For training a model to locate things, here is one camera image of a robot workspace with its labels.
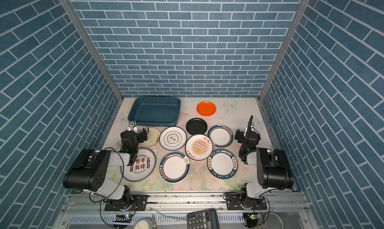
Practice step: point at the round white clock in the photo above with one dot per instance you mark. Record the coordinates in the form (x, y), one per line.
(144, 223)

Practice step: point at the white plate red characters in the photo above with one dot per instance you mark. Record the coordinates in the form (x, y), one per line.
(143, 166)

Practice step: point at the cream plate black patch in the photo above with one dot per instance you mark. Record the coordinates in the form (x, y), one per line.
(152, 138)

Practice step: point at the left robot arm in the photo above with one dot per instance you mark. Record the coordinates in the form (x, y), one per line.
(89, 170)

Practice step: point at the white plate cloud emblem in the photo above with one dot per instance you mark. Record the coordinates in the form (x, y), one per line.
(173, 138)

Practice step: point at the green circuit board left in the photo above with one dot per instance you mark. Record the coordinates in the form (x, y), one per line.
(122, 220)

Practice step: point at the aluminium rail frame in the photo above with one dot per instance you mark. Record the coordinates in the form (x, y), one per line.
(285, 210)

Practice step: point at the teal plastic bin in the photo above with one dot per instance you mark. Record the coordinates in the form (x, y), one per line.
(155, 111)

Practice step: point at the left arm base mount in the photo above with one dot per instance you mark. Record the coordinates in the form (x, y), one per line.
(131, 203)

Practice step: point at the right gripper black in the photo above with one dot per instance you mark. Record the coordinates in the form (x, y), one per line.
(248, 133)

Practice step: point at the black small plate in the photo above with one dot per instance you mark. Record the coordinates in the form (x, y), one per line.
(196, 126)

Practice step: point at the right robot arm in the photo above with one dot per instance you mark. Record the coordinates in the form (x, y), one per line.
(272, 166)

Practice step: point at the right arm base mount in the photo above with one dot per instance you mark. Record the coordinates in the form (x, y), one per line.
(235, 202)

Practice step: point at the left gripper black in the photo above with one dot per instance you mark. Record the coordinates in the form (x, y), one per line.
(141, 135)

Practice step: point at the green rim plate white lettering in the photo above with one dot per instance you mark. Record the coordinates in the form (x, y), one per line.
(222, 164)

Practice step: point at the green circuit board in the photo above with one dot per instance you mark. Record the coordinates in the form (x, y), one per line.
(122, 220)
(251, 220)

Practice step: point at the black calculator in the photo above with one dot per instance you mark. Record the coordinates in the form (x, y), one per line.
(206, 219)

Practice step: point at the white plate green red rim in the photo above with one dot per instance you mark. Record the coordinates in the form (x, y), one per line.
(220, 135)

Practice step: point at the orange small plate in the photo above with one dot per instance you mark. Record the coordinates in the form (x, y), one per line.
(206, 108)

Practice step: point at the white plate orange sunburst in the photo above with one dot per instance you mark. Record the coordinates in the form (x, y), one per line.
(198, 147)

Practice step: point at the green circuit board right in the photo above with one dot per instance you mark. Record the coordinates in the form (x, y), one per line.
(251, 220)

